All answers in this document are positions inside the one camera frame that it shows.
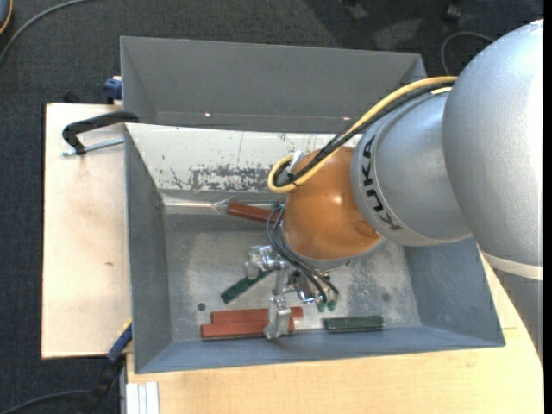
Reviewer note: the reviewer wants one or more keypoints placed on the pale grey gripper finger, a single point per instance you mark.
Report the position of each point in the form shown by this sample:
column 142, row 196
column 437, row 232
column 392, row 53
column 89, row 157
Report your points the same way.
column 264, row 258
column 279, row 317

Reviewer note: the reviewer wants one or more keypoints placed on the dark green flat block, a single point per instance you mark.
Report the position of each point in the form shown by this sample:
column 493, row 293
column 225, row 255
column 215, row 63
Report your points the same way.
column 239, row 288
column 353, row 323

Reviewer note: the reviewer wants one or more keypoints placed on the red-brown flat block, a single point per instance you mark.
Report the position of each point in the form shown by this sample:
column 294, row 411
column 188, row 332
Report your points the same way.
column 233, row 330
column 248, row 211
column 241, row 315

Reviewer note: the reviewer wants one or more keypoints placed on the grey metal bin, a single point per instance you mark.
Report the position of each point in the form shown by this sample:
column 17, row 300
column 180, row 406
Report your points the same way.
column 207, row 248

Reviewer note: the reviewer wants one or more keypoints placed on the pale wood flat board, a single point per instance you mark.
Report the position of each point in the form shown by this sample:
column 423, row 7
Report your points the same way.
column 86, row 231

